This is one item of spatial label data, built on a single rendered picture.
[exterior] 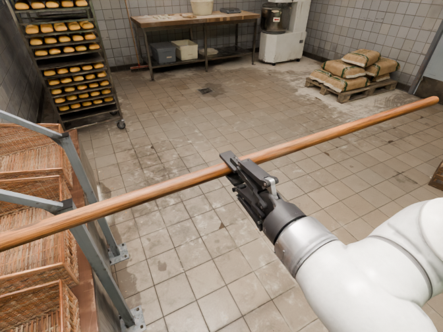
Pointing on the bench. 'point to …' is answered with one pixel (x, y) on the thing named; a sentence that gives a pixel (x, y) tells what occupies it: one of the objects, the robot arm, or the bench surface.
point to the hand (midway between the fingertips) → (232, 167)
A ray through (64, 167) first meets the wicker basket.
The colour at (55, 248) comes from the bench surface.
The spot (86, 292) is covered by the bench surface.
